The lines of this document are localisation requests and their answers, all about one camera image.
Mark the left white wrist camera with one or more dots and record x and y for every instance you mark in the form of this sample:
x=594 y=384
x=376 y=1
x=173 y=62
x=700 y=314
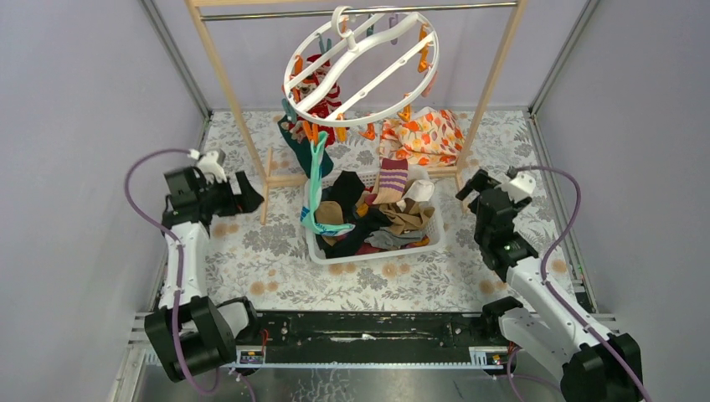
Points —
x=210 y=165

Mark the wooden clothes rack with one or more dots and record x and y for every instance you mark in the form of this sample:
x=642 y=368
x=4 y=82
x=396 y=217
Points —
x=263 y=167

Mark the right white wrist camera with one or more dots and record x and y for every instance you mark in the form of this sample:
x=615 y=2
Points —
x=519 y=186

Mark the black sock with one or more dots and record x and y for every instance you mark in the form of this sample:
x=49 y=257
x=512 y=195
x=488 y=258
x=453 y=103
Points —
x=346 y=191

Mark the white round clip hanger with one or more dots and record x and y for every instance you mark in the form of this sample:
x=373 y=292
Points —
x=356 y=70

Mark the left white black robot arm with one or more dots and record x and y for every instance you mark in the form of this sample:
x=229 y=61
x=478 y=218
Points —
x=189 y=333

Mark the tan brown sock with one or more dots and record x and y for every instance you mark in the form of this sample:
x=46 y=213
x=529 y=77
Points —
x=415 y=216

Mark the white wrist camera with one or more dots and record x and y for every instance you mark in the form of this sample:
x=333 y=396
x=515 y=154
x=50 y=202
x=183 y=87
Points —
x=519 y=186
x=210 y=165

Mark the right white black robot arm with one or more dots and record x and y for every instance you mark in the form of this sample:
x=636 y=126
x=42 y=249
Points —
x=588 y=360

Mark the orange floral cloth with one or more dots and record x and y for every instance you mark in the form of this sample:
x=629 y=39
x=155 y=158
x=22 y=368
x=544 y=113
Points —
x=431 y=138

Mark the metal rack rod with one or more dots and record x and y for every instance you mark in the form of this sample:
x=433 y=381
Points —
x=355 y=11

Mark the white laundry basket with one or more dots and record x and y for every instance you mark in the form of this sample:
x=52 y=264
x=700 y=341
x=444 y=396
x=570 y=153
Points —
x=434 y=230

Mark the grey sock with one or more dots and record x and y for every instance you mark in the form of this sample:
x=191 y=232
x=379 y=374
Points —
x=387 y=240

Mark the dark green sock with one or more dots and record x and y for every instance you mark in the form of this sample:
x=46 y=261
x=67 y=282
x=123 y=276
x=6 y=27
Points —
x=297 y=141

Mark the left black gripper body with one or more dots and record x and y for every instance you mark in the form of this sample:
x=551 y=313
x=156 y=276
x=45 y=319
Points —
x=234 y=194

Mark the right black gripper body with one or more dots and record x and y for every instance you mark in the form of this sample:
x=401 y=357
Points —
x=480 y=181

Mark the purple striped sock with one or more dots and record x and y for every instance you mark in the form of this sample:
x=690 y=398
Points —
x=392 y=179

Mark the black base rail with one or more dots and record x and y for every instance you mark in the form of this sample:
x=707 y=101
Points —
x=373 y=340

